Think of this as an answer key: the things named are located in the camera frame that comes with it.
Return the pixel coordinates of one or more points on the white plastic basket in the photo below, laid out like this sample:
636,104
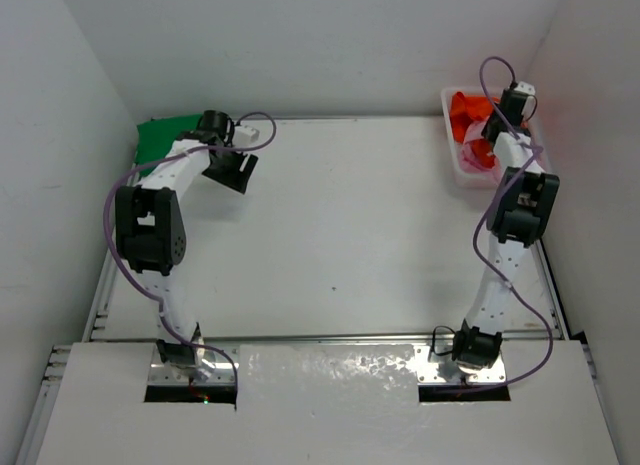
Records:
511,149

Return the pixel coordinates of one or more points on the white front cover panel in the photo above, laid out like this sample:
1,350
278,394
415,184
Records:
300,404

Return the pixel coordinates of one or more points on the orange t shirt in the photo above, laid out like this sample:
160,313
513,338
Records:
468,108

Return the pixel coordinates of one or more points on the green t shirt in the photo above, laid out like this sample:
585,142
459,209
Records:
156,136

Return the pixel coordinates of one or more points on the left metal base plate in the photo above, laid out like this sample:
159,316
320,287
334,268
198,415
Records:
212,369

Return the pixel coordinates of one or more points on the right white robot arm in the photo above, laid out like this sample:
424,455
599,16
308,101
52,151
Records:
516,220

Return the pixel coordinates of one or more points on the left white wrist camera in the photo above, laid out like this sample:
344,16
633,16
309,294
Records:
245,136

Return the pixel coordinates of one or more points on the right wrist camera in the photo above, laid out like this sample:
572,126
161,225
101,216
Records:
518,102

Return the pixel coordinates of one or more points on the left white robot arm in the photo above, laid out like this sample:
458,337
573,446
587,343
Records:
150,236

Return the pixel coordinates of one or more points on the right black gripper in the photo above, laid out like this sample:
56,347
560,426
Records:
494,113

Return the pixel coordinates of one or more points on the metal base plate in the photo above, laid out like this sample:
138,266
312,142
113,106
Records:
433,368
212,369

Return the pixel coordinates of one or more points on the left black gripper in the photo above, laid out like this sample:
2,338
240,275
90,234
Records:
236,179

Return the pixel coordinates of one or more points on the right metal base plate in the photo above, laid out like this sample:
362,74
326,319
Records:
433,368

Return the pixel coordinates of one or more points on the pink t shirt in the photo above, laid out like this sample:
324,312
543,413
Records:
475,154

